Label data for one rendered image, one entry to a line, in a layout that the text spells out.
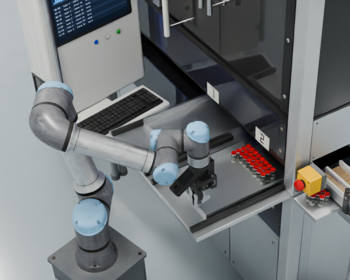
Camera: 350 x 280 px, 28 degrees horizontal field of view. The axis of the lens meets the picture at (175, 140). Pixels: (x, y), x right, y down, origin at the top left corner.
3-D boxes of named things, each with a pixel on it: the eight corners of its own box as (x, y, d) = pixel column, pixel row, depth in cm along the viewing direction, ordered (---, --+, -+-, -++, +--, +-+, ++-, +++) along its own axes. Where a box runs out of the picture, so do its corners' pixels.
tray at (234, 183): (243, 146, 276) (244, 140, 273) (284, 185, 258) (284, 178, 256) (169, 179, 264) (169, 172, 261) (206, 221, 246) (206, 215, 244)
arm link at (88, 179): (83, 225, 247) (23, 107, 214) (88, 196, 259) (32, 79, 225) (114, 220, 245) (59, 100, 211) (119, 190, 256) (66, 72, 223)
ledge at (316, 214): (323, 186, 259) (323, 183, 258) (346, 208, 250) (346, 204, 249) (293, 201, 254) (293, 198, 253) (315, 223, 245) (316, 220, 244)
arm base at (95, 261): (94, 279, 240) (91, 261, 234) (66, 257, 249) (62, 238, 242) (126, 254, 248) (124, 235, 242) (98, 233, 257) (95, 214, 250)
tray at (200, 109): (213, 98, 301) (213, 91, 299) (247, 130, 283) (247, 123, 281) (143, 125, 289) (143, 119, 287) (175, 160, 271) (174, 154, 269)
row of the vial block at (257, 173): (239, 156, 271) (239, 147, 268) (266, 183, 259) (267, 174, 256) (234, 158, 270) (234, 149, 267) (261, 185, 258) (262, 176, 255)
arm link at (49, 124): (27, 122, 203) (183, 169, 213) (34, 99, 211) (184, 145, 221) (18, 150, 210) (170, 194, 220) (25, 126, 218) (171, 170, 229)
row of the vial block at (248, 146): (249, 152, 273) (249, 143, 270) (276, 178, 261) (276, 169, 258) (244, 154, 272) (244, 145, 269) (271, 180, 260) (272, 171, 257)
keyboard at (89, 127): (143, 89, 321) (143, 85, 320) (163, 102, 313) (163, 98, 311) (72, 128, 302) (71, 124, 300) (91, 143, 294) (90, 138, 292)
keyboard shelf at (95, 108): (132, 81, 331) (131, 76, 329) (170, 106, 315) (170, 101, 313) (53, 123, 310) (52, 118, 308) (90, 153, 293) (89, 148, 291)
